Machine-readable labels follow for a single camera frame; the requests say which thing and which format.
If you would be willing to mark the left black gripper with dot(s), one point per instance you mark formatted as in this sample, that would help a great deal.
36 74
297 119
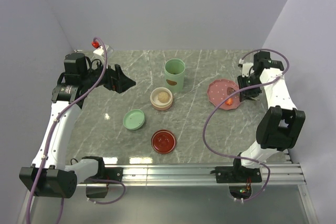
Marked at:
119 83

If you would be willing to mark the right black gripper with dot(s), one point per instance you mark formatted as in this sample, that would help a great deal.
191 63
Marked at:
245 93

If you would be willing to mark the beige steamed bun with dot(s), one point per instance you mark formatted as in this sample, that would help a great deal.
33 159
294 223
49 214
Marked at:
163 97

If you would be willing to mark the metal tongs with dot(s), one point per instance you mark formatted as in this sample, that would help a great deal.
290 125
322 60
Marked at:
236 94

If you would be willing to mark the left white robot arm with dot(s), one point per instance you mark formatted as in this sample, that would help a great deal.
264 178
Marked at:
48 175

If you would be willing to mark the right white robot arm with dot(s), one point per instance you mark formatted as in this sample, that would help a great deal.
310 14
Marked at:
280 127

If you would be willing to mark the red shrimp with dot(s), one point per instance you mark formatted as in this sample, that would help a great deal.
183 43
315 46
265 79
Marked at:
229 101

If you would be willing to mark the pink dotted plate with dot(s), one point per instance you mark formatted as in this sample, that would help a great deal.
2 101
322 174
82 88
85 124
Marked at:
220 89

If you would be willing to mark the green round lid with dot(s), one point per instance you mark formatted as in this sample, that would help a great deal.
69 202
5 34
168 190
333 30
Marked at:
134 119

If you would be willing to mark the stacked cream pink bowl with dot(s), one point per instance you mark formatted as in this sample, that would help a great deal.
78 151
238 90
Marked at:
158 105

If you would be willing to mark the green tin canister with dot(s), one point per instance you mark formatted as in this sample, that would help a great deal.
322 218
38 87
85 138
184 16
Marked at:
174 82

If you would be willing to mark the red round lid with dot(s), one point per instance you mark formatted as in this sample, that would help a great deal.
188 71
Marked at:
163 141

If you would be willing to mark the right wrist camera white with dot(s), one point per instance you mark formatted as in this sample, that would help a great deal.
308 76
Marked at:
247 68

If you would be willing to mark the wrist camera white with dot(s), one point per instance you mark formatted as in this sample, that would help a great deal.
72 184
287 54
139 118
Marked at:
99 53
247 68

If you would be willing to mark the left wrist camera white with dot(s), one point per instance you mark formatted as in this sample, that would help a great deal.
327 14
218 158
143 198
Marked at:
99 53

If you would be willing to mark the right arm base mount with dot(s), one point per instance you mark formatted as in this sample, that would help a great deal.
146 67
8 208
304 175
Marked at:
239 180

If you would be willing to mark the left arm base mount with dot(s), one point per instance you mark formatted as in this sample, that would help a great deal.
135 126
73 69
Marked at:
110 173

